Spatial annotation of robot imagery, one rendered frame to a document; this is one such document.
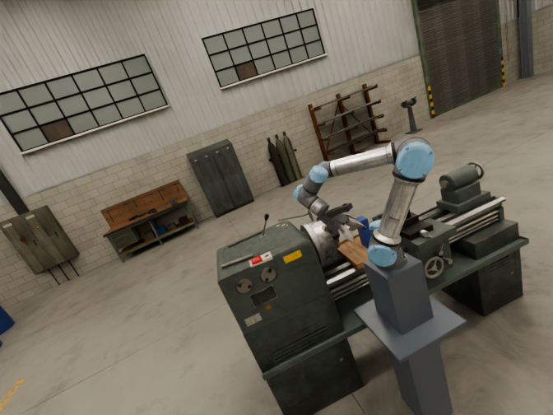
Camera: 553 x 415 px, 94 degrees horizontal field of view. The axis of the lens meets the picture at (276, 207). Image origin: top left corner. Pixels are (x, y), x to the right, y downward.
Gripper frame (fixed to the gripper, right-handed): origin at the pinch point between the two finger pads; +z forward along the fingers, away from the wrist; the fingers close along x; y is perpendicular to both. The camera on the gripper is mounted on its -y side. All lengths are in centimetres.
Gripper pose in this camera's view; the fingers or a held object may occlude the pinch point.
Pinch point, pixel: (361, 235)
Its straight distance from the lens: 114.0
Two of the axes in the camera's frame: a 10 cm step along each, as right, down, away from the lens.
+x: -6.0, 3.1, -7.4
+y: -3.4, 7.4, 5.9
